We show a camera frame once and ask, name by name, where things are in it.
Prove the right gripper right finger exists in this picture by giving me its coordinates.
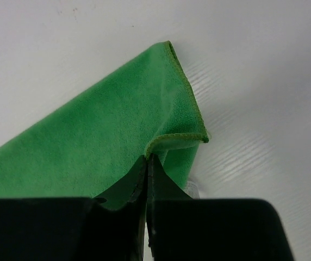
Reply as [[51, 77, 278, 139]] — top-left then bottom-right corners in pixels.
[[146, 154, 294, 260]]

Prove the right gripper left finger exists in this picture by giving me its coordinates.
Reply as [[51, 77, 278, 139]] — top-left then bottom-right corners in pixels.
[[0, 157, 147, 260]]

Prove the green microfibre towel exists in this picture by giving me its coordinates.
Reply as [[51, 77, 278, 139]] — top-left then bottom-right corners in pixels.
[[0, 41, 209, 198]]

